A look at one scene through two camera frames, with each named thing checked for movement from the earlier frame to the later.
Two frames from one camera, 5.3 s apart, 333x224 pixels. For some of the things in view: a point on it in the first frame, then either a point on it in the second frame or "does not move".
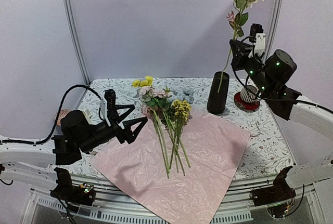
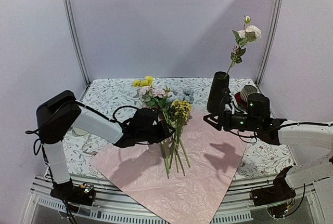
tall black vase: (218, 92) does not move
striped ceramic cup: (250, 94) does not move
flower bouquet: (169, 110) does not move
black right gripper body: (260, 78) -> (252, 124)
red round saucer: (244, 106) does not move
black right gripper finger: (240, 51) -> (216, 119)
